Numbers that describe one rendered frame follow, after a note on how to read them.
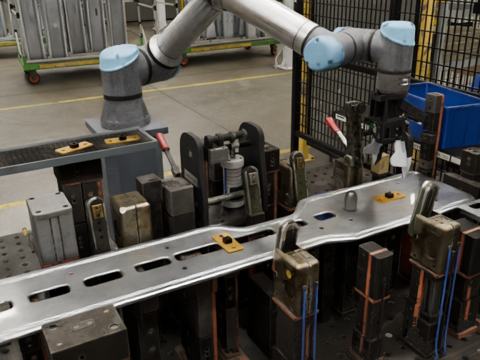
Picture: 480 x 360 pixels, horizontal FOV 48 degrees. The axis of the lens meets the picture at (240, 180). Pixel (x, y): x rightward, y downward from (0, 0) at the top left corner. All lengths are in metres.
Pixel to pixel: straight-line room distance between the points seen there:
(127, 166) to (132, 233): 0.48
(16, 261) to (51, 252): 0.68
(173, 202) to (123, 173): 0.43
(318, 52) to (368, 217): 0.41
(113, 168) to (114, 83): 0.25
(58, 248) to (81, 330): 0.29
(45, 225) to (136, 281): 0.22
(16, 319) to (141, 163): 0.77
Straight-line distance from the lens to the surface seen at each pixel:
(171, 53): 1.67
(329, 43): 1.18
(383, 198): 1.42
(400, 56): 1.27
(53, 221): 1.15
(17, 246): 1.94
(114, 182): 1.69
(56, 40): 8.04
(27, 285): 1.13
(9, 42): 10.23
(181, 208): 1.28
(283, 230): 1.04
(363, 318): 1.29
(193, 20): 1.58
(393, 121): 1.30
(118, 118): 1.65
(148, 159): 1.68
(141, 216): 1.20
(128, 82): 1.64
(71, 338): 0.92
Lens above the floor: 1.58
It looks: 23 degrees down
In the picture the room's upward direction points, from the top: 1 degrees counter-clockwise
